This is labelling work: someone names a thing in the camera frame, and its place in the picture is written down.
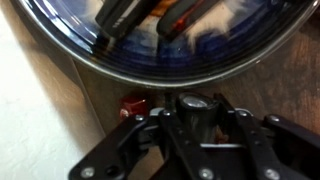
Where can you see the black cylindrical flashlight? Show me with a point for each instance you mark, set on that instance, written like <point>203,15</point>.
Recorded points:
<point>196,116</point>

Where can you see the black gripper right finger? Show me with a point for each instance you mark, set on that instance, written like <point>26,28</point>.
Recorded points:
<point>266,143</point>

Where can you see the blue bowl orange centre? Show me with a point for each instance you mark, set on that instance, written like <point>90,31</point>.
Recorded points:
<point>150,63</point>

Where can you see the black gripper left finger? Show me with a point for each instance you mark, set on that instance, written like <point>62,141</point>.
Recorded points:
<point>100,156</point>

